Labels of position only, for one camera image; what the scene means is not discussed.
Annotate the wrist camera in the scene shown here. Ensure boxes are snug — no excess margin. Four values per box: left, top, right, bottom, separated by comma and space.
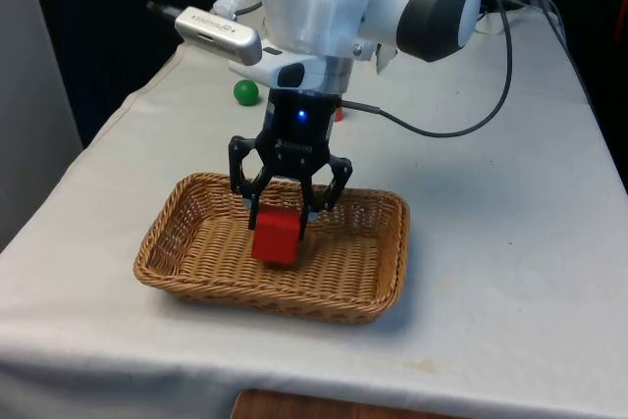
174, 6, 263, 68

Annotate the black cable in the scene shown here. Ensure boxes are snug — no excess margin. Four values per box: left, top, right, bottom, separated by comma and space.
339, 0, 514, 138
146, 0, 182, 17

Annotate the wicker basket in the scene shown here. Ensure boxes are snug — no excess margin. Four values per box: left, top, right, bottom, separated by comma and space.
132, 172, 412, 327

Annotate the green ball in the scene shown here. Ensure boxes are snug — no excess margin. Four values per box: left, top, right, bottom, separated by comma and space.
233, 79, 261, 108

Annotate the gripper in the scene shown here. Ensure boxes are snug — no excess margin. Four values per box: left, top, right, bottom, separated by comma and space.
227, 87, 355, 239

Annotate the red cube block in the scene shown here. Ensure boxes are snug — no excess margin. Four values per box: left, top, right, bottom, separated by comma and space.
250, 206, 302, 266

